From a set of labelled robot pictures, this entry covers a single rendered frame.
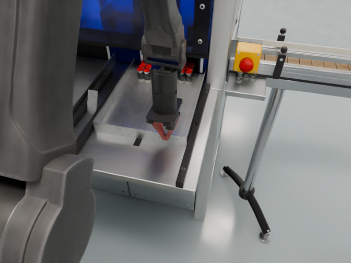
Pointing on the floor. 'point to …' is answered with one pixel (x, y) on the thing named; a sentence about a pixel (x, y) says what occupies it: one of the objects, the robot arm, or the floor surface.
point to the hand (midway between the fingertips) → (165, 136)
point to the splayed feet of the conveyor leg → (265, 237)
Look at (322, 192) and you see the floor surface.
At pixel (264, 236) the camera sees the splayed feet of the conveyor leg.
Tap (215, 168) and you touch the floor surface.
